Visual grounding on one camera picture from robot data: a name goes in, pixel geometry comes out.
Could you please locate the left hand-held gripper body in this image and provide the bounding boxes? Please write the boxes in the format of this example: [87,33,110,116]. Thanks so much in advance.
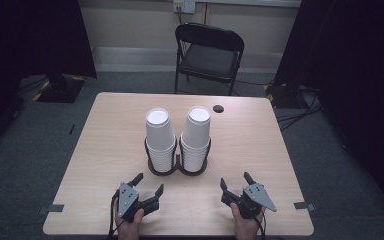
[115,182,161,224]

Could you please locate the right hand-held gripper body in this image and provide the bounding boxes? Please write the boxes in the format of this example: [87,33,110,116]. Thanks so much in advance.
[220,183,278,220]

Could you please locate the black double cup holder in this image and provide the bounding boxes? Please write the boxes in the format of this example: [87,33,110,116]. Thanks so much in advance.
[143,134,213,177]

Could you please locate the stack of white paper cups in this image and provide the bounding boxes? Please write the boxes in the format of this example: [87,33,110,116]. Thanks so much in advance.
[144,107,178,174]
[180,105,212,173]

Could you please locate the person's left hand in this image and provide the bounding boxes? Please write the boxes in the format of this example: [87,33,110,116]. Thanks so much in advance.
[113,202,146,240]

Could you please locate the person's right hand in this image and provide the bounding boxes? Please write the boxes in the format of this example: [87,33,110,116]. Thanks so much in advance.
[230,202,266,240]

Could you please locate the grey floor tape strip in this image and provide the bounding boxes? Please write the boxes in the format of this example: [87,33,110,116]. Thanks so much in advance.
[293,201,317,212]
[37,203,65,215]

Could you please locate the black stand base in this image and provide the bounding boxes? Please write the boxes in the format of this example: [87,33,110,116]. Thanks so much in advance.
[263,82,314,109]
[33,73,87,104]

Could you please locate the black folding chair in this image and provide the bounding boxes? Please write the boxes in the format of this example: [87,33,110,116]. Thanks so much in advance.
[174,22,245,97]

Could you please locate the black curtain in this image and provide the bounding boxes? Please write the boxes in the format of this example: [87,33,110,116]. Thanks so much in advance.
[0,0,98,158]
[273,0,384,214]

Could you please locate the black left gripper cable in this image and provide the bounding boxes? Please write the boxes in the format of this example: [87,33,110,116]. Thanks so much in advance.
[107,189,121,240]

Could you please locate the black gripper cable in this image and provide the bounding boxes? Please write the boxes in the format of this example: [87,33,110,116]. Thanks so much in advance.
[253,215,268,240]
[107,189,121,240]

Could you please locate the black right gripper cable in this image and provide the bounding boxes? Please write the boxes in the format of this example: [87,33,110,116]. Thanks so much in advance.
[253,215,268,240]

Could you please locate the black floor cables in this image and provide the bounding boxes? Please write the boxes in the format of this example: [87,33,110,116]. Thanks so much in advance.
[275,85,324,132]

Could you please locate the white wall socket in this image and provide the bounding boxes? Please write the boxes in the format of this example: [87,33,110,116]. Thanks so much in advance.
[173,0,197,14]

